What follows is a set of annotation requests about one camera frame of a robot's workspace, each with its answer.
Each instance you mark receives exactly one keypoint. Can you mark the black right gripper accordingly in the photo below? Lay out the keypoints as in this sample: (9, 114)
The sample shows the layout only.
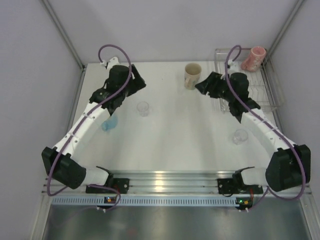
(210, 84)

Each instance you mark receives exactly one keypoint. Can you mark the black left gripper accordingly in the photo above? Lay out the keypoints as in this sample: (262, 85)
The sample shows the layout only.
(139, 83)

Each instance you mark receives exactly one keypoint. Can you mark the pink patterned mug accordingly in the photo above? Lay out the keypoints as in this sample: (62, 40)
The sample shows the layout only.
(254, 59)

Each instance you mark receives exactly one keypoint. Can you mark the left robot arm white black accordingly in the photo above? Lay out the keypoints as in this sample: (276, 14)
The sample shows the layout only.
(62, 162)

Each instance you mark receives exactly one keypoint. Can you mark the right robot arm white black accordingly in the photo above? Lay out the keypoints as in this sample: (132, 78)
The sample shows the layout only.
(289, 165)

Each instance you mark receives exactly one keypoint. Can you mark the clear glass cup left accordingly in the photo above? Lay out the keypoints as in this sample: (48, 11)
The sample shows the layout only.
(143, 108)

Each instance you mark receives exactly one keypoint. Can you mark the clear glass cup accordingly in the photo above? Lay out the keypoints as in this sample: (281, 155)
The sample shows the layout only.
(240, 136)
(143, 108)

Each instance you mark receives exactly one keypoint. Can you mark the beige tall patterned mug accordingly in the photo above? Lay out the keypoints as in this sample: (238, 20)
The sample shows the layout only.
(192, 74)

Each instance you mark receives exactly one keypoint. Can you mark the light blue white cup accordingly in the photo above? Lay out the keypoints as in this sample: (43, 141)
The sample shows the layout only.
(110, 123)

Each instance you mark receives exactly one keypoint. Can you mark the clear glass cup right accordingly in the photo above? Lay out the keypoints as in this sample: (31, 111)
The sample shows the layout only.
(240, 136)

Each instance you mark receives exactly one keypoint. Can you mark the metal wire dish rack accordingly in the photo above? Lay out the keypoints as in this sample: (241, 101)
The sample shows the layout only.
(264, 86)

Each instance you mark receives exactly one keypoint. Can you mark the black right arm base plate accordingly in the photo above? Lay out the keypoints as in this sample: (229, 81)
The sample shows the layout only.
(229, 187)

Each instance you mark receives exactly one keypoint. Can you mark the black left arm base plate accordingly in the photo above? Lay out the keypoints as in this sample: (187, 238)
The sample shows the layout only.
(119, 184)

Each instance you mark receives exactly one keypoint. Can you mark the aluminium mounting rail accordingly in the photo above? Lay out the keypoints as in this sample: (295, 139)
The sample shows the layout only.
(172, 182)

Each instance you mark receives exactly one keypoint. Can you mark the grey slotted cable duct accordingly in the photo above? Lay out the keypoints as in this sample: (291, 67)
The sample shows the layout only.
(141, 201)

